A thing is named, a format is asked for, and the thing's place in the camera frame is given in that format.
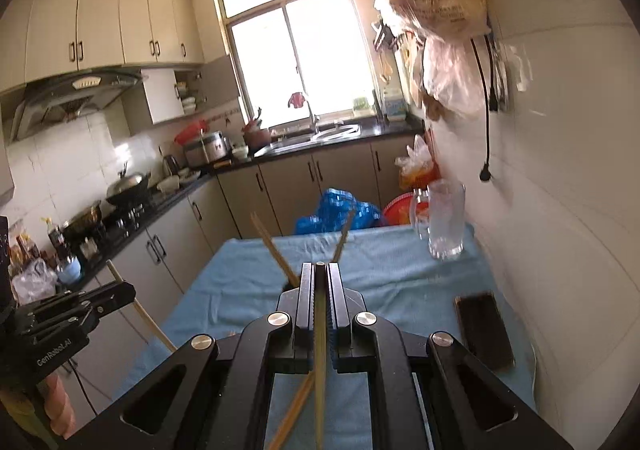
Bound wooden chopstick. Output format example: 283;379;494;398
314;262;328;449
250;211;299;287
268;371;316;450
106;259;178;354
331;208;356;263

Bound lower kitchen cabinets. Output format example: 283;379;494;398
64;133;426;411

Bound kitchen cabinets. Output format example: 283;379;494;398
64;133;426;411
1;0;204;92

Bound upper kitchen cabinets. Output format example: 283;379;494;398
1;0;204;92

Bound kitchen faucet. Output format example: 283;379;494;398
304;95;320;135

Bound kitchen window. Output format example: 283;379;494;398
219;0;374;128

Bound person's left hand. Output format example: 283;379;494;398
43;373;76;439

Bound smartphone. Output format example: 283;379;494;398
454;292;514;371

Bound blue towel table cover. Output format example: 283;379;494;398
115;225;537;449

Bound black wok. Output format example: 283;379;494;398
105;163;151;206

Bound dark perforated utensil holder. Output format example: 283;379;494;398
282;281;299;292

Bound clear glass mug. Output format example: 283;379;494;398
409;179;465;260

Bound red plastic basin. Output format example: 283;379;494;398
383;191;430;225

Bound range hood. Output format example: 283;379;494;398
10;68;142;142

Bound silver rice cooker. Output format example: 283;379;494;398
183;131;231;168

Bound blue plastic bag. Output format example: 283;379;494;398
294;189;387;235

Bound white plastic bag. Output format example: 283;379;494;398
395;135;440;191

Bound brown clay pot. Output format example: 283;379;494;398
242;108;271;154

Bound pink hanging plastic bag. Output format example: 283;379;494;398
406;35;485;121

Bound black power cable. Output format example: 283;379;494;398
470;36;497;183

